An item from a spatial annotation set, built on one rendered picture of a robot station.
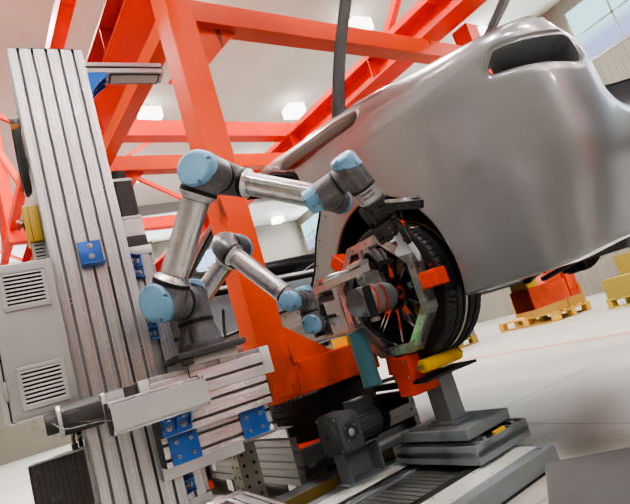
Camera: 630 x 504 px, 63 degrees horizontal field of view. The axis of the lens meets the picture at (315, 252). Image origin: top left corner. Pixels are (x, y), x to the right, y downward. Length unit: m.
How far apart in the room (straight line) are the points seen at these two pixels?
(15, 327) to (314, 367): 1.39
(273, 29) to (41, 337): 2.34
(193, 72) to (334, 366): 1.69
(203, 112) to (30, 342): 1.52
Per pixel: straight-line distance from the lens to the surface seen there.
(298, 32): 3.57
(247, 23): 3.37
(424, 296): 2.19
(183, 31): 3.08
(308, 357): 2.64
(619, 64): 13.17
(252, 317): 2.50
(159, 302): 1.60
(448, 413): 2.49
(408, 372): 2.35
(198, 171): 1.57
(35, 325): 1.81
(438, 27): 4.90
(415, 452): 2.54
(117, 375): 1.86
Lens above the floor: 0.72
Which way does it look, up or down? 10 degrees up
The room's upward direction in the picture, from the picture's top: 17 degrees counter-clockwise
